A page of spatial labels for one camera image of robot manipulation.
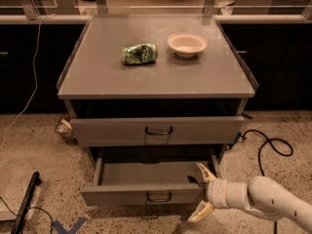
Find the black bar on floor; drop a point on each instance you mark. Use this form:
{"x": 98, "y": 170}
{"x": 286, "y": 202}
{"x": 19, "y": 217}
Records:
{"x": 34, "y": 181}

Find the grey drawer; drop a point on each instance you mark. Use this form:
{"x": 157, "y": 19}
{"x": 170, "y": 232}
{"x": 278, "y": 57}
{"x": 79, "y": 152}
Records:
{"x": 145, "y": 184}
{"x": 156, "y": 131}

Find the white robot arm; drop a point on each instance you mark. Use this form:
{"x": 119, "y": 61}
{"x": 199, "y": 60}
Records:
{"x": 262, "y": 197}

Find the grey top drawer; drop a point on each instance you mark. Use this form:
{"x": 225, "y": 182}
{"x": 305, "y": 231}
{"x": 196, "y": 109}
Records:
{"x": 156, "y": 131}

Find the grey drawer cabinet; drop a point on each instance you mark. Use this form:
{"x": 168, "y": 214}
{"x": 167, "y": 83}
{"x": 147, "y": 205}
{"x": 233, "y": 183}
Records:
{"x": 97, "y": 84}

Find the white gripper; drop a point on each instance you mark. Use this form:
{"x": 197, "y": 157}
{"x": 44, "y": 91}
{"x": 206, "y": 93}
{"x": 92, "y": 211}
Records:
{"x": 216, "y": 192}

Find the white paper bowl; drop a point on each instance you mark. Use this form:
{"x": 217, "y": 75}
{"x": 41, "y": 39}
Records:
{"x": 187, "y": 45}

